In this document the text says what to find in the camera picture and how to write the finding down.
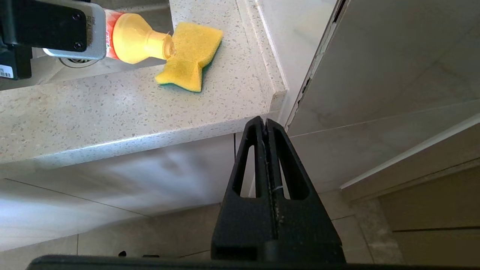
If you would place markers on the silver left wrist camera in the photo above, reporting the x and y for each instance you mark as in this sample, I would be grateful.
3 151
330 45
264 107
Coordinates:
95 33

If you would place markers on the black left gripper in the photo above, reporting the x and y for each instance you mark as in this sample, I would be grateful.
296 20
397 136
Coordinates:
41 22

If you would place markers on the round metal drain strainer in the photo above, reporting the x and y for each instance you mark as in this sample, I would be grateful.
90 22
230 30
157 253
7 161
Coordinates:
77 62

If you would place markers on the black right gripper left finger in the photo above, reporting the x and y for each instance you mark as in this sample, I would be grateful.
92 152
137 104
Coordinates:
243 228

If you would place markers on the yellow capped dish soap bottle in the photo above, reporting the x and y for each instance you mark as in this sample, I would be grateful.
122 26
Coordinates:
131 39

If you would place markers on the yellow green sponge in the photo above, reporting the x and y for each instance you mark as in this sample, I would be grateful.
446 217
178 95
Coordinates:
189 56

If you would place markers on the beige wooden cabinet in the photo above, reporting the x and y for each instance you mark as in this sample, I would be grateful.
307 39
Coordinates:
431 213

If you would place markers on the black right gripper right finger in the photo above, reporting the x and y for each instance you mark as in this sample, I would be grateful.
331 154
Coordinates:
307 228

